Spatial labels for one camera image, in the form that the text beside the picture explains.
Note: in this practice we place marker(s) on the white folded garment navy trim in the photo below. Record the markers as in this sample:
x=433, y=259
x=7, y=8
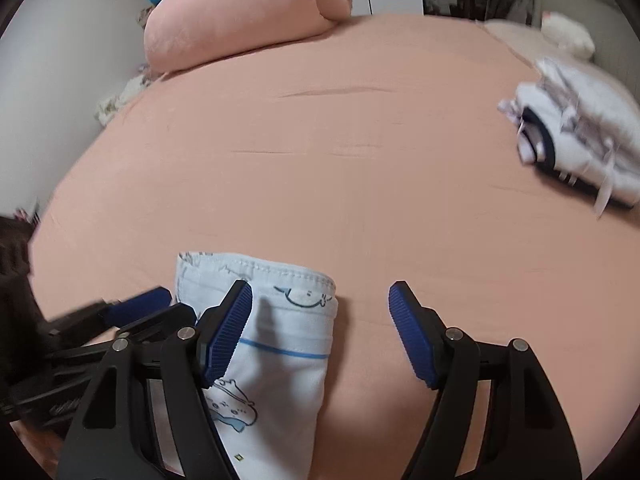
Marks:
x=565, y=150

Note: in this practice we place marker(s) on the white plush toy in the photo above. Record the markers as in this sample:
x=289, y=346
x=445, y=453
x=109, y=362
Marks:
x=570, y=35

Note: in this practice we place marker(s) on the pile of pale clothes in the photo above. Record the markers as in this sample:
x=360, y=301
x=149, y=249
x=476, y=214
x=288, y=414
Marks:
x=125, y=97

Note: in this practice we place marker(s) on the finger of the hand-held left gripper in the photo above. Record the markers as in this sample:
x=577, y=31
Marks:
x=165, y=317
x=140, y=302

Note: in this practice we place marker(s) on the white shelf rack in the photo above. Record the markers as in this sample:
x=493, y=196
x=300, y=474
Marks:
x=146, y=17

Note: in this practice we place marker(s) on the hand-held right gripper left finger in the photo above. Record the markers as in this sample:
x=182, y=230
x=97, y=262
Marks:
x=230, y=335

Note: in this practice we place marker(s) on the light blue cartoon-print garment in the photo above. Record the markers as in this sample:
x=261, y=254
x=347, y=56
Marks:
x=285, y=360

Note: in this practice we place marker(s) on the rolled pink quilt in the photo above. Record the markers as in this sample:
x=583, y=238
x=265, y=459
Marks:
x=235, y=15

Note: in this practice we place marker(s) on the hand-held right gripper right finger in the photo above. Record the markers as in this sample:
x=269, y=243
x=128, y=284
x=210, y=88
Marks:
x=412, y=335

